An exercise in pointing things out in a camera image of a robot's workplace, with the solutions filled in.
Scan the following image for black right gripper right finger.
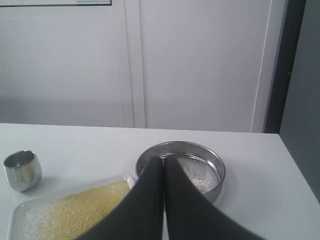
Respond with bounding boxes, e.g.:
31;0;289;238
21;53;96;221
163;157;258;240

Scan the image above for white rice grains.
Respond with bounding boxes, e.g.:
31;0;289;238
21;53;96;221
183;167;213;194

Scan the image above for round steel mesh sieve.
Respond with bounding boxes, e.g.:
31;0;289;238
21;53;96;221
135;141;226;203

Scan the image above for white rectangular tray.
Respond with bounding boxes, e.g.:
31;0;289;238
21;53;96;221
7;175;136;240

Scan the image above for white cabinet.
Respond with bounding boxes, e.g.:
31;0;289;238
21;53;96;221
0;0;286;133

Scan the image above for yellow grain mixture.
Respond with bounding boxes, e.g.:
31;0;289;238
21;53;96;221
21;180;131;240

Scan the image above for stainless steel cup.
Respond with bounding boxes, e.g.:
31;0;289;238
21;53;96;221
3;150;43;192

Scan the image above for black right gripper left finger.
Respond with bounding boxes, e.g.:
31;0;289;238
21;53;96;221
91;157;164;240

